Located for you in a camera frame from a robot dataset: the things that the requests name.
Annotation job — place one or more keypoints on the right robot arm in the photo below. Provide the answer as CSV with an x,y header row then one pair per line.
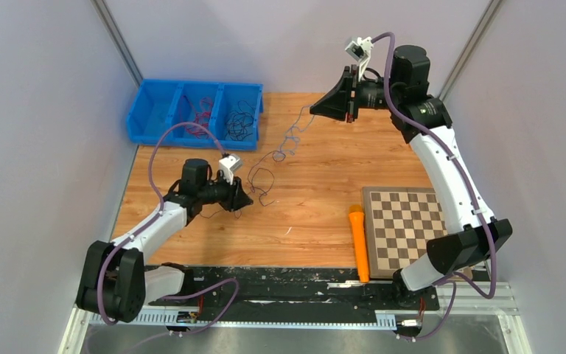
x,y
474,234

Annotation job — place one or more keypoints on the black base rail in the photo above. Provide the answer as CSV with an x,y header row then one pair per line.
x,y
294,295

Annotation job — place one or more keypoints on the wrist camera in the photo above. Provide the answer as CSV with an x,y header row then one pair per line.
x,y
229,164
360,50

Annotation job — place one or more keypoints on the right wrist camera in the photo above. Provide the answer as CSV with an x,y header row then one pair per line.
x,y
360,50

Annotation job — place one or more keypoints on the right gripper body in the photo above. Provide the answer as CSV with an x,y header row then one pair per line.
x,y
356,101

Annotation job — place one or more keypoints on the wooden chessboard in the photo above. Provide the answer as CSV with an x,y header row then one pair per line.
x,y
399,221

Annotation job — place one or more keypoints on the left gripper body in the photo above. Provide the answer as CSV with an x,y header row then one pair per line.
x,y
231,193

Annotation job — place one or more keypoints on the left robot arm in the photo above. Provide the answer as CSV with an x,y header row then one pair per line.
x,y
115,283

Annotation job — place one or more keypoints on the blue three-compartment bin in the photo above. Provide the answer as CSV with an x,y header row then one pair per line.
x,y
230,111

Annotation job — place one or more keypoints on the orange cylinder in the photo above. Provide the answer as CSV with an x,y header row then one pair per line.
x,y
356,219

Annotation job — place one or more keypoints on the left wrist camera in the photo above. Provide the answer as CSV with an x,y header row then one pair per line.
x,y
229,164

